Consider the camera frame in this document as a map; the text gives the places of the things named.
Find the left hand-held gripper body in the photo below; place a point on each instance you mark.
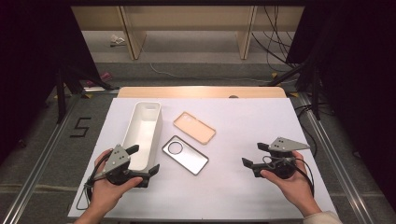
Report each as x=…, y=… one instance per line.
x=117, y=157

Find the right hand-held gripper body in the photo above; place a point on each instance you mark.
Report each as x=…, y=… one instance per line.
x=281, y=165

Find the white storage box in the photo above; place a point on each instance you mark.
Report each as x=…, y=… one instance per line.
x=143, y=130

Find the clear grey phone case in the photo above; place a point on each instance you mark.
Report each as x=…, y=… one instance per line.
x=190, y=158

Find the beige phone case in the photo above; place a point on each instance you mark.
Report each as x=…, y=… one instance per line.
x=196, y=128

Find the person's right hand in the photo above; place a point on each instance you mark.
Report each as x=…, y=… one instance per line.
x=297, y=186

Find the person's left hand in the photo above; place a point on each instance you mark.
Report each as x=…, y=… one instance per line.
x=107, y=196

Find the white table board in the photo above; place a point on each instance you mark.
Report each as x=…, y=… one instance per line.
x=243, y=109

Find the yellow tape piece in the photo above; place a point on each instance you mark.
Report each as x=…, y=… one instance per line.
x=293, y=94
x=274, y=75
x=87, y=95

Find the silver metal bar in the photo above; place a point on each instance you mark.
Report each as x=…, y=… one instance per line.
x=99, y=90

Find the black metal stand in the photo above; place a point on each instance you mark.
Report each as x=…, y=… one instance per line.
x=60, y=99
x=316, y=93

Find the pink packet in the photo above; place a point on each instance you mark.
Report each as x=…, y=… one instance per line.
x=106, y=76

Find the white crumpled paper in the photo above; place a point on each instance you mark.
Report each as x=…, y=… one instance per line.
x=116, y=39

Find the dark curtain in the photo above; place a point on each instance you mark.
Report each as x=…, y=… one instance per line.
x=31, y=62
x=358, y=62

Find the beige wooden desk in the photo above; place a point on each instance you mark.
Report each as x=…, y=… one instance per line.
x=186, y=18

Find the aluminium floor rail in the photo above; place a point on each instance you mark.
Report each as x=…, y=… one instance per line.
x=336, y=161
x=37, y=168

